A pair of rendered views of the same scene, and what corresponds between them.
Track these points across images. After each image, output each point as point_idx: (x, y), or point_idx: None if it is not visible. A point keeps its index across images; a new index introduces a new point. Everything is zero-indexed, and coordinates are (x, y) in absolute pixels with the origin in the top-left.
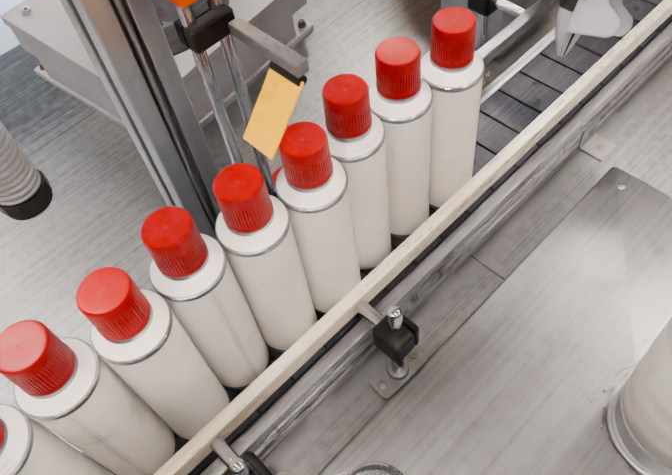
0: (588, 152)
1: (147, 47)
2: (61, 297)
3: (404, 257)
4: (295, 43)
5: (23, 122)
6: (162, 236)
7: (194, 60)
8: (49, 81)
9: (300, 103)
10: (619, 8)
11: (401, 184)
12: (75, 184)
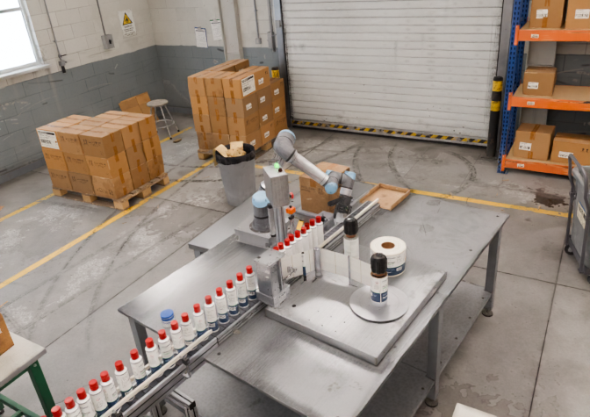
0: (343, 241)
1: (283, 220)
2: None
3: None
4: (288, 232)
5: (237, 248)
6: (291, 235)
7: None
8: (239, 241)
9: None
10: (342, 218)
11: (313, 239)
12: (253, 255)
